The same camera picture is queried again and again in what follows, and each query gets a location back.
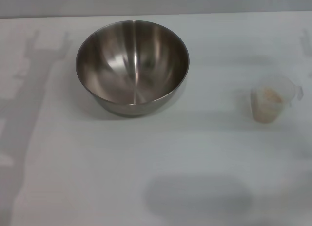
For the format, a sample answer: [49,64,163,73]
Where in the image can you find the clear plastic measuring cup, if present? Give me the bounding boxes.
[250,75,304,125]

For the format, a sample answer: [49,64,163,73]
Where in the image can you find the stainless steel mixing bowl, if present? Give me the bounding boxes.
[75,19,190,118]

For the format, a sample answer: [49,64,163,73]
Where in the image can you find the rice grains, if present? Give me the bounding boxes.
[254,86,283,124]

